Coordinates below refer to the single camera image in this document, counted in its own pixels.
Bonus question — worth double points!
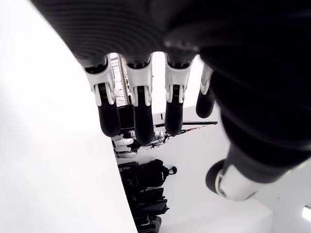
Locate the aluminium frame desk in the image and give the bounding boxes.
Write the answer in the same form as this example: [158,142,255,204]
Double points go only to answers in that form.
[109,52,133,106]

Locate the black backpack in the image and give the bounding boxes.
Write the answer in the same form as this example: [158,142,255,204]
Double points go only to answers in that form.
[118,159,178,191]

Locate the black equipment bags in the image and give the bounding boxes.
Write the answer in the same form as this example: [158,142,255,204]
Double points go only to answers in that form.
[126,186,170,233]

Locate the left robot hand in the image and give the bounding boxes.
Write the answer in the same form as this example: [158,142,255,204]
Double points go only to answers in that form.
[30,0,311,202]

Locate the black cabinet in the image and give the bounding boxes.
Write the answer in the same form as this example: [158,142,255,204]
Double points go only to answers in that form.
[117,104,136,131]

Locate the long black pole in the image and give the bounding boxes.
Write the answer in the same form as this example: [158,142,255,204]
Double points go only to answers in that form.
[153,120,219,129]

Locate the white humanoid robot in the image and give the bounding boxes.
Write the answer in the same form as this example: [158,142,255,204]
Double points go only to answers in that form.
[112,130,171,160]

